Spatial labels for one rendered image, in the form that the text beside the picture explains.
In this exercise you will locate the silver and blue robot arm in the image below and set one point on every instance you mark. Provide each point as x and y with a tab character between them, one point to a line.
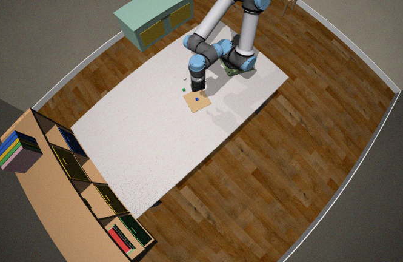
240	56

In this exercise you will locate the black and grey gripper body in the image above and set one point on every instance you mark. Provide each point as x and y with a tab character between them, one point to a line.
197	84

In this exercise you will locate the tan flat mat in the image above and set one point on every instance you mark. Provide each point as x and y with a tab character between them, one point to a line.
194	105

